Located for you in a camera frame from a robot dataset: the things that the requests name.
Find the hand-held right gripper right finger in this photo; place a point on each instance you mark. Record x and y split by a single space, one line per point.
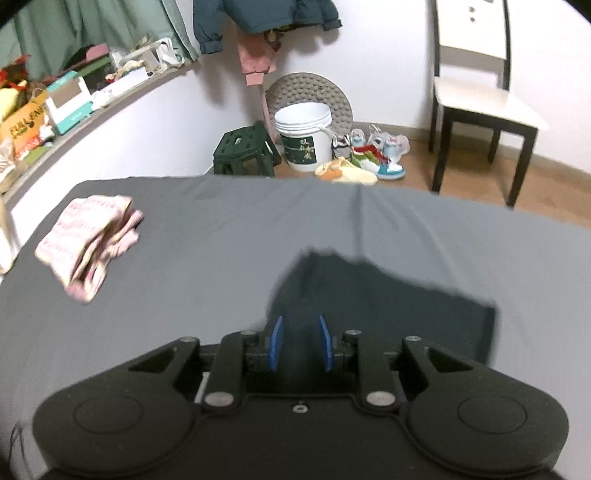
325 344

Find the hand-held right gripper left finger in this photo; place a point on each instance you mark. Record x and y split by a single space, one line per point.
275 344

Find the dark grey garment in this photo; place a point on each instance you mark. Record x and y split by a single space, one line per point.
392 304

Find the pink striped knit sweater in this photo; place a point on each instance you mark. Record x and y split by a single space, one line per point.
78 240

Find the bed with grey sheet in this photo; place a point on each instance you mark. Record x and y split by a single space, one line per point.
207 230

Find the yellow slipper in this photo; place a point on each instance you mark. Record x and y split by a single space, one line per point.
328 168
358 176

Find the dark green plastic stool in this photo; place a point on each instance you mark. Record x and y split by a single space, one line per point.
240 147

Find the white plastic bucket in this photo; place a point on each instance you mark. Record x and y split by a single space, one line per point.
302 138

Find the round grey studded board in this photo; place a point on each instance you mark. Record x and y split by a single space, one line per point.
314 90

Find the pink hanging garment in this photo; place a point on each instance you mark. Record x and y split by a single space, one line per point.
254 60

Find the white teal cardboard box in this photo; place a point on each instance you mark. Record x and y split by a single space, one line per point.
69 115

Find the dark teal jacket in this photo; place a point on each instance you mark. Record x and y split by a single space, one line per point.
258 14

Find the yellow cardboard box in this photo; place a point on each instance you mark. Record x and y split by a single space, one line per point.
23 124

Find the yellow plush toy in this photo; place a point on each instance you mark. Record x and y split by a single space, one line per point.
7 104

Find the green curtain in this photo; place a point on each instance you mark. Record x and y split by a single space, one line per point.
92 23

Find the white chair with black frame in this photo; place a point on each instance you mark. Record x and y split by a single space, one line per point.
480 99

